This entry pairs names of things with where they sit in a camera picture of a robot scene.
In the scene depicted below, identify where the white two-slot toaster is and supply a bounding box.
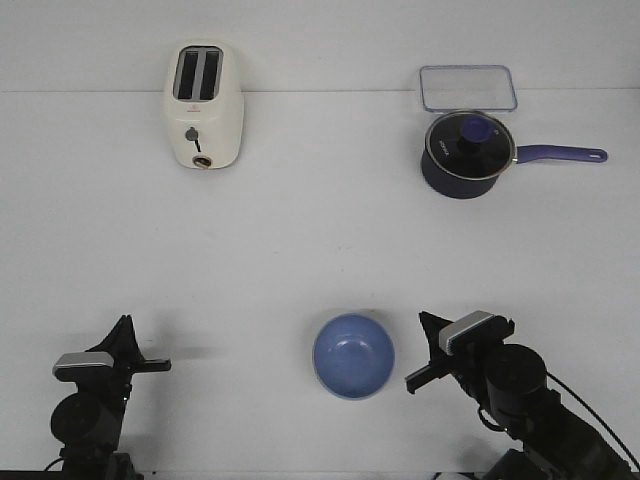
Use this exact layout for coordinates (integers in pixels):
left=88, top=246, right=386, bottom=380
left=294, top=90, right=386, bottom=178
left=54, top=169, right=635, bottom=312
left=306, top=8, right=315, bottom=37
left=163, top=40, right=244, bottom=170

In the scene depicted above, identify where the glass pot lid blue knob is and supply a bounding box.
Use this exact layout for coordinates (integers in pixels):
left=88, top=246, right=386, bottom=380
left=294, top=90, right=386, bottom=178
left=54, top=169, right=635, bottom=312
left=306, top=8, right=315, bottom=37
left=426, top=111, right=515, bottom=180

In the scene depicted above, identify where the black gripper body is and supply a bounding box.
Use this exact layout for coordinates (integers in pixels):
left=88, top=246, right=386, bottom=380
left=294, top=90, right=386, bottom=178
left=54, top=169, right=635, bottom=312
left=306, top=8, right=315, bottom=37
left=74, top=356, right=171, bottom=400
left=405, top=317, right=515, bottom=398

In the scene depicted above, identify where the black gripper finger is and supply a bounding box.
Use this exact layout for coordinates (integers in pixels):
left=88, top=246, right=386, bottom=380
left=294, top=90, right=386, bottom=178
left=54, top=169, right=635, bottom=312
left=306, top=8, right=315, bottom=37
left=419, top=311, right=451, bottom=362
left=99, top=315, right=143, bottom=358

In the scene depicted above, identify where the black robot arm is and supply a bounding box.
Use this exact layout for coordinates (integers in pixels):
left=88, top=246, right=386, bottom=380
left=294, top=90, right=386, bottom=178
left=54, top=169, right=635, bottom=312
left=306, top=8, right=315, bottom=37
left=405, top=310, right=639, bottom=479
left=50, top=315, right=172, bottom=479

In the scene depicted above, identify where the dark blue saucepan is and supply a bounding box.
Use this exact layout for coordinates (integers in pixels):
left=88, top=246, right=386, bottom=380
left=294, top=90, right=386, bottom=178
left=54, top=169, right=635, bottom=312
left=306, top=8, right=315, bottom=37
left=421, top=144, right=608, bottom=199

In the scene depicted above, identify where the blue bowl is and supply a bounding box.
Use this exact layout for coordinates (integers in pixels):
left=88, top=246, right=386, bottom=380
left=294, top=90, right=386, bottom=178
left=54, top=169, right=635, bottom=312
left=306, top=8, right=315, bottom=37
left=312, top=312, right=395, bottom=400

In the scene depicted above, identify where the clear plastic container lid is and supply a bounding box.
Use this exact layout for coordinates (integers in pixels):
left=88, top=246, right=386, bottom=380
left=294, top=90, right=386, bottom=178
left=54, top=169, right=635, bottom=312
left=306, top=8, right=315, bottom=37
left=419, top=65, right=518, bottom=113

